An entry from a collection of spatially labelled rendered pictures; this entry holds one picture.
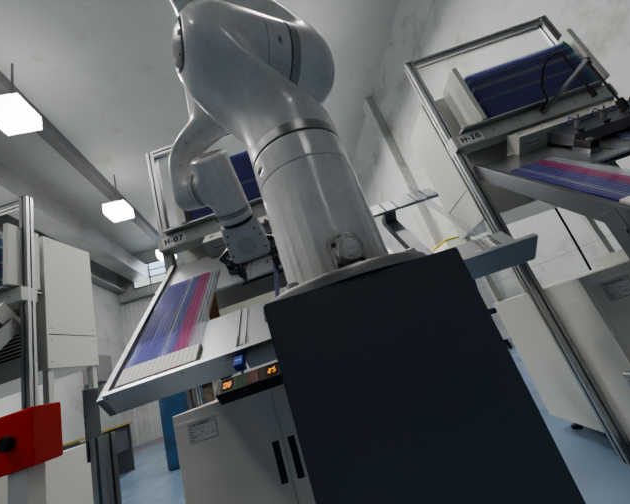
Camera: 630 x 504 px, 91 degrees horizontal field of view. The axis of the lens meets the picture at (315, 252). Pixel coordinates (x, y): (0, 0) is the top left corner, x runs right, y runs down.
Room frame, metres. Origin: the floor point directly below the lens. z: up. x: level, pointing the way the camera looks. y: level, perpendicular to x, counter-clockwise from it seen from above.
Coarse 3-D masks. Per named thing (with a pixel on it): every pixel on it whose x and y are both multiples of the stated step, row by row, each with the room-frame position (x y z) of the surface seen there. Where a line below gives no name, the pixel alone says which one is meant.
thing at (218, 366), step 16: (224, 352) 0.79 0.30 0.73; (240, 352) 0.79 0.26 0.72; (256, 352) 0.80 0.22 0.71; (272, 352) 0.82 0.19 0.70; (176, 368) 0.79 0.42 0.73; (192, 368) 0.79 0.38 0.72; (208, 368) 0.80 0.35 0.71; (224, 368) 0.81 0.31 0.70; (128, 384) 0.79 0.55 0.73; (144, 384) 0.79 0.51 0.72; (160, 384) 0.80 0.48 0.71; (176, 384) 0.81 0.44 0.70; (192, 384) 0.83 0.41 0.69; (112, 400) 0.80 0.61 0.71; (128, 400) 0.81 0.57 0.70; (144, 400) 0.83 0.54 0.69
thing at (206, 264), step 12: (192, 264) 1.27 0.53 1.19; (204, 264) 1.24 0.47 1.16; (216, 264) 1.21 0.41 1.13; (252, 264) 1.13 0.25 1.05; (264, 264) 1.11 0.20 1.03; (180, 276) 1.21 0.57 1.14; (192, 276) 1.19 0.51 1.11; (228, 276) 1.11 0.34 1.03; (252, 276) 1.07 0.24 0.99; (264, 276) 1.13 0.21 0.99; (216, 288) 1.07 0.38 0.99
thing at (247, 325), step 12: (240, 312) 0.93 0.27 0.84; (252, 312) 0.92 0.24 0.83; (216, 324) 0.92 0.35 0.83; (228, 324) 0.90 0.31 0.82; (240, 324) 0.89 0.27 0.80; (252, 324) 0.88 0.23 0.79; (264, 324) 0.86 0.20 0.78; (204, 336) 0.89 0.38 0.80; (216, 336) 0.88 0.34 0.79; (228, 336) 0.87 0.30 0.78; (240, 336) 0.85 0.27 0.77; (252, 336) 0.84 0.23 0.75; (264, 336) 0.83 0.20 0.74; (204, 348) 0.85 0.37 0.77; (216, 348) 0.84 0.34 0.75; (228, 348) 0.83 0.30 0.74
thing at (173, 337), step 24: (168, 288) 1.14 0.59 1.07; (192, 288) 1.09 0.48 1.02; (168, 312) 1.01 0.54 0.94; (192, 312) 0.98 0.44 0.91; (144, 336) 0.95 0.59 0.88; (168, 336) 0.91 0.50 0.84; (192, 336) 0.89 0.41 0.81; (144, 360) 0.86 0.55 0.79; (168, 360) 0.84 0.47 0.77; (192, 360) 0.81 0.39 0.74; (120, 384) 0.82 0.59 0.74
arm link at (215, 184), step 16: (192, 160) 0.55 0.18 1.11; (208, 160) 0.53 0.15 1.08; (224, 160) 0.55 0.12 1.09; (192, 176) 0.58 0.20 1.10; (208, 176) 0.55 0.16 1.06; (224, 176) 0.56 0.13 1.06; (208, 192) 0.58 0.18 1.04; (224, 192) 0.58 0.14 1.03; (240, 192) 0.61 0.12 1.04; (224, 208) 0.61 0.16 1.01; (240, 208) 0.62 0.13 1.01
